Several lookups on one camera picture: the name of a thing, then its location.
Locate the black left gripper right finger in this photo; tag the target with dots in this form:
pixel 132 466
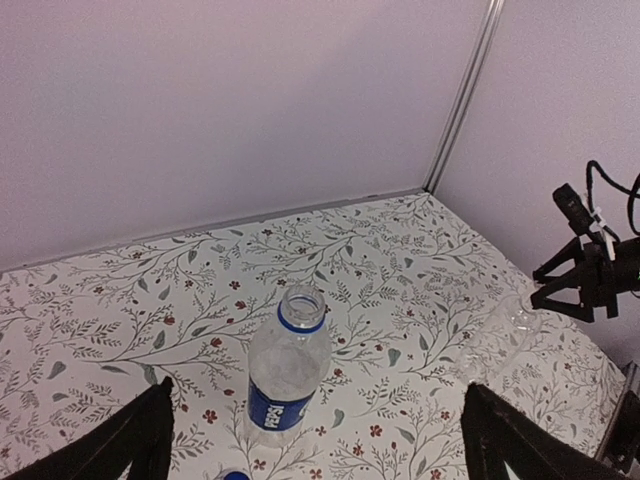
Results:
pixel 499 441

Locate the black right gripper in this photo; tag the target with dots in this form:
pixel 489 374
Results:
pixel 593 281

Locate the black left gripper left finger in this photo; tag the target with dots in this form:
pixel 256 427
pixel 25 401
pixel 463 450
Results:
pixel 137 439

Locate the blue bottle cap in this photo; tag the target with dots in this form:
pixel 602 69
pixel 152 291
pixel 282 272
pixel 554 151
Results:
pixel 232 474

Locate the clear Pepsi plastic bottle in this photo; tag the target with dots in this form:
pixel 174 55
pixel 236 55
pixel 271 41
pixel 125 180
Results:
pixel 288 357

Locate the floral patterned table mat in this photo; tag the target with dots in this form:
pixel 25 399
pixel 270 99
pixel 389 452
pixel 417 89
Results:
pixel 385 340

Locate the right wrist camera on white mount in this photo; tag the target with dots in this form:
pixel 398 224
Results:
pixel 584 222

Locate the aluminium corner post right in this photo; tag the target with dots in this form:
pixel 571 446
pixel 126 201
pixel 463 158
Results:
pixel 464 95

